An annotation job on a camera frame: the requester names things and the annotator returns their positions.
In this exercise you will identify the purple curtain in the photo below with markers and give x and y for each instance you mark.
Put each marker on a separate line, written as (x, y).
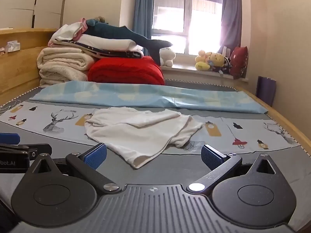
(230, 14)

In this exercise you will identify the yellow duck plush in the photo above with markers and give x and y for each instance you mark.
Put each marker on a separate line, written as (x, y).
(202, 60)

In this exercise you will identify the cream folded blanket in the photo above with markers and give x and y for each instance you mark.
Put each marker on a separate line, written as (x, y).
(63, 63)

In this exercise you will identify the window sill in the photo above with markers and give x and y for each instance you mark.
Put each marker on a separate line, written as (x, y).
(184, 68)

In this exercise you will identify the red folded quilt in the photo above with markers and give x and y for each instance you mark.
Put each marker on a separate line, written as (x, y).
(126, 71)

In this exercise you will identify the dark blue shark plush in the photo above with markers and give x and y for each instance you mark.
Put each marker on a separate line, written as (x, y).
(121, 34)

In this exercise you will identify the tissue box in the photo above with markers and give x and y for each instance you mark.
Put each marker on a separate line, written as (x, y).
(12, 46)

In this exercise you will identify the pink cloth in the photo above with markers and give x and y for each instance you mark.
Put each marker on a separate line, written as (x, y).
(83, 28)

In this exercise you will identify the red container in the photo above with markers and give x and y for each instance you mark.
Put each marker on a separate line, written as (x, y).
(239, 62)

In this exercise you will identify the white t-shirt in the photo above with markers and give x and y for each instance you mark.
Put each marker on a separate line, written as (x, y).
(136, 136)

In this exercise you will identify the wooden bed frame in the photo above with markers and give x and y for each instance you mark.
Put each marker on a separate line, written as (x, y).
(286, 124)

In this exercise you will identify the purple box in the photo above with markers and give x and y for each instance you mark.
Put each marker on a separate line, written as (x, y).
(266, 91)

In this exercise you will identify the yellow-headed plush doll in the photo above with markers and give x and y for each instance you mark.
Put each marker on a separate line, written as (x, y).
(218, 60)

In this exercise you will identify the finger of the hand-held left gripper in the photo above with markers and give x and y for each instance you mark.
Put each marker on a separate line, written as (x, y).
(36, 148)
(8, 139)

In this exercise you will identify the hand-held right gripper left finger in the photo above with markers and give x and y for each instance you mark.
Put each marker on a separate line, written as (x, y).
(95, 155)

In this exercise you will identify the wooden headboard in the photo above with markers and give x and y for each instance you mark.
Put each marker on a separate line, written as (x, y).
(21, 68)

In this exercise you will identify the white wardrobe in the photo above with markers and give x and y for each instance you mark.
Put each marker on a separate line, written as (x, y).
(29, 2)

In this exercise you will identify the grey printed bed sheet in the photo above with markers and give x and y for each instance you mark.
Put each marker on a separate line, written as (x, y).
(60, 119)

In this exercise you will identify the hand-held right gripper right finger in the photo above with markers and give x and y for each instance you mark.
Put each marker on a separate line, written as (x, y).
(211, 157)

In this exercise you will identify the white folded cloth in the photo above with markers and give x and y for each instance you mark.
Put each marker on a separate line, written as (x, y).
(66, 32)

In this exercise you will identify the white folded quilt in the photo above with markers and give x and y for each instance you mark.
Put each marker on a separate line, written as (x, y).
(107, 42)

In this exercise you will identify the light blue blanket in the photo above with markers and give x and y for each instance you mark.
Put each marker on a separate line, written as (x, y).
(145, 94)

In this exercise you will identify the white plush toy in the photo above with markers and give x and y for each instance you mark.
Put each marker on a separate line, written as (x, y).
(167, 56)

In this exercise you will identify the blue curtain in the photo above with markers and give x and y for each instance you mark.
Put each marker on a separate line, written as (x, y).
(143, 12)

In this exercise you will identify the window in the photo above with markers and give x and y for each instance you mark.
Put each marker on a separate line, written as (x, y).
(187, 9)

